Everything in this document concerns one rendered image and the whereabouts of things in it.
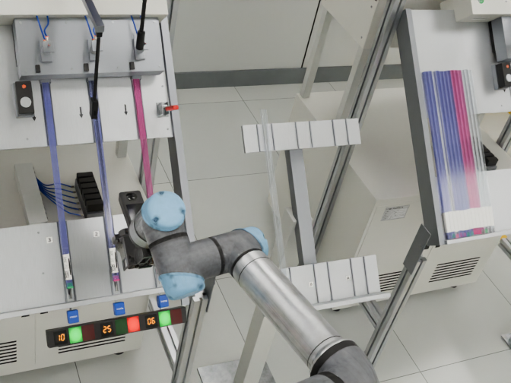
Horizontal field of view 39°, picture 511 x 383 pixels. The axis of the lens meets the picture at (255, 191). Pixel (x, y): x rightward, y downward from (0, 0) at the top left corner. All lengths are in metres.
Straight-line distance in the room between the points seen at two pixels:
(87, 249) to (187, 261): 0.50
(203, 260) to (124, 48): 0.67
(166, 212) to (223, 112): 2.50
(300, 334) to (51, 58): 0.89
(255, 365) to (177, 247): 1.13
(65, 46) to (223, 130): 1.97
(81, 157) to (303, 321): 1.27
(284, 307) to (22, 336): 1.22
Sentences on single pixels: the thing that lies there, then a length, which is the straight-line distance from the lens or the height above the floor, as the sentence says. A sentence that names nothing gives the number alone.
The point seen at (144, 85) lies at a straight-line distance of 1.85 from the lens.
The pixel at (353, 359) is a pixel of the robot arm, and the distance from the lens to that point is 1.17.
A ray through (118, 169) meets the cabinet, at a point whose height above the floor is 0.62.
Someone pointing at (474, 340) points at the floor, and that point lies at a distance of 3.05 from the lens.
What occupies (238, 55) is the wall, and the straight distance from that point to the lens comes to 3.93.
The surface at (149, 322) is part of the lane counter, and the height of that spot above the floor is 0.65.
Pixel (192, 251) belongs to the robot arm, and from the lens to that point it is 1.33.
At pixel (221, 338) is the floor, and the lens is 2.68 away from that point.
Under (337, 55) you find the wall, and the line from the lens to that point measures 4.23.
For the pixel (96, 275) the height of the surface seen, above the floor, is 0.76.
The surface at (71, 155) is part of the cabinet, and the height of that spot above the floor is 0.62.
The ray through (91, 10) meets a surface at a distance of 1.57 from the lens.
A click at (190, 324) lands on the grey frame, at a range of 1.98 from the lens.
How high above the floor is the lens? 2.06
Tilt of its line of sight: 38 degrees down
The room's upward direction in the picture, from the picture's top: 14 degrees clockwise
